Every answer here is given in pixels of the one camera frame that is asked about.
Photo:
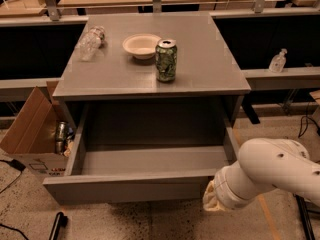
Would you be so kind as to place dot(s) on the cardboard box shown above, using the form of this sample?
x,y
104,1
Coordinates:
x,y
31,137

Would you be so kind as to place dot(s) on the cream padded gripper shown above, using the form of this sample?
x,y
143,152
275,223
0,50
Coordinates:
x,y
222,190

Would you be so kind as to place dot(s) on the silver can in box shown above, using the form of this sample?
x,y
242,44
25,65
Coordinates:
x,y
60,137

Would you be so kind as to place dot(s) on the black bar on floor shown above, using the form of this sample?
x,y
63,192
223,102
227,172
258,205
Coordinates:
x,y
305,219

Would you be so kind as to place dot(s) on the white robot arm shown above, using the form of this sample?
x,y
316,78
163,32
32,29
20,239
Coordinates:
x,y
263,165

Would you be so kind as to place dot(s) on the green soda can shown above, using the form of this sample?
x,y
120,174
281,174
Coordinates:
x,y
166,60

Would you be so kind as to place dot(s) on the small clear sanitizer bottle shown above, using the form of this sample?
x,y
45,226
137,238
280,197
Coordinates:
x,y
278,61

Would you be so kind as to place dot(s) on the grey drawer cabinet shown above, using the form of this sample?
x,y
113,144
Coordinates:
x,y
206,71

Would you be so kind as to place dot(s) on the clear plastic bottle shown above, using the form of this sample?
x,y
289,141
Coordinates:
x,y
91,42

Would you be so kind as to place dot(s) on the black cabinet foot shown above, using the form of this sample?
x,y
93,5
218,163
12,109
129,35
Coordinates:
x,y
60,221

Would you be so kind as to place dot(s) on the grey top drawer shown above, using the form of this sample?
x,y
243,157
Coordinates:
x,y
135,153

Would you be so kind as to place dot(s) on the white paper bowl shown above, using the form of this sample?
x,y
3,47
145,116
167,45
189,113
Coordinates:
x,y
141,46

